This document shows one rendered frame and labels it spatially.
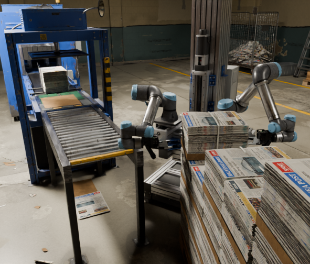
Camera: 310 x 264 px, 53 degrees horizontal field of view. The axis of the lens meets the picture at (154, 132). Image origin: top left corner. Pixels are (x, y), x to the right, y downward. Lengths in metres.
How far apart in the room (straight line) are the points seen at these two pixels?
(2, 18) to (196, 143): 4.18
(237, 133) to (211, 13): 1.08
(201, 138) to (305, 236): 1.18
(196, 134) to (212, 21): 1.05
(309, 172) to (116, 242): 1.93
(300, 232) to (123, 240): 1.94
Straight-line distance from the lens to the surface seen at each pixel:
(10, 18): 5.49
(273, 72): 2.30
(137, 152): 2.15
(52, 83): 4.00
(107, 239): 2.66
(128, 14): 11.33
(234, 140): 1.95
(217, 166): 1.40
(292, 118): 2.28
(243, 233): 1.20
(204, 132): 1.89
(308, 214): 0.81
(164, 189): 2.83
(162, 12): 11.85
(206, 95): 2.61
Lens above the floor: 1.69
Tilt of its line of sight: 21 degrees down
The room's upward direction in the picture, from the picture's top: 1 degrees counter-clockwise
